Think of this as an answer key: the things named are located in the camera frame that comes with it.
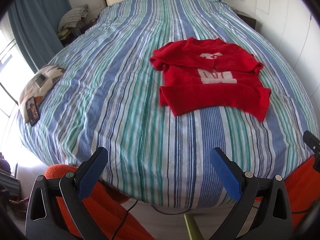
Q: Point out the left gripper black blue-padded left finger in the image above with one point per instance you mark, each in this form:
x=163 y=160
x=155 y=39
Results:
x=44 y=218

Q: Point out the black smartphone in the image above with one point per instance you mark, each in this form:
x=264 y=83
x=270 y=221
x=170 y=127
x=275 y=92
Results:
x=32 y=111

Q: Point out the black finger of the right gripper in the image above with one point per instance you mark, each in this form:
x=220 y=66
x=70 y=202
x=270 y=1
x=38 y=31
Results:
x=314 y=144

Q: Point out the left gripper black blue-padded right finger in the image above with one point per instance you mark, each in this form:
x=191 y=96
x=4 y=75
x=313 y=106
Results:
x=273 y=219

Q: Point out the red sweater with white dog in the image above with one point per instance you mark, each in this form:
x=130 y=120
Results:
x=206 y=73

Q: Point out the patterned beige cushion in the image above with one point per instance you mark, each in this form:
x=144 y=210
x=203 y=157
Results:
x=39 y=86

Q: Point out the teal curtain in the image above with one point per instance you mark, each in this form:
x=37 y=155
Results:
x=34 y=24

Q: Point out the dark nightstand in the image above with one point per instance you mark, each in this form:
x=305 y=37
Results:
x=249 y=20
x=73 y=33

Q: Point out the yellow-green stick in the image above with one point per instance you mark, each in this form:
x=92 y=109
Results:
x=193 y=230

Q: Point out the pile of folded striped laundry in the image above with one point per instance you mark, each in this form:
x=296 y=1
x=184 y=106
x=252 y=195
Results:
x=71 y=18

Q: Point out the orange fluffy rug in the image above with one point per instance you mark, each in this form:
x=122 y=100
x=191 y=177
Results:
x=104 y=206

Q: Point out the dark left nightstand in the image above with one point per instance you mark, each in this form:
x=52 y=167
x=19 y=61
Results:
x=73 y=33

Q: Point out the blue green striped bed cover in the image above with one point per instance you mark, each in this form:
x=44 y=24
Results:
x=109 y=97

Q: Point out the dark right nightstand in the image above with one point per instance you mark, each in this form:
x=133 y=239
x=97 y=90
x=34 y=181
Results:
x=249 y=20

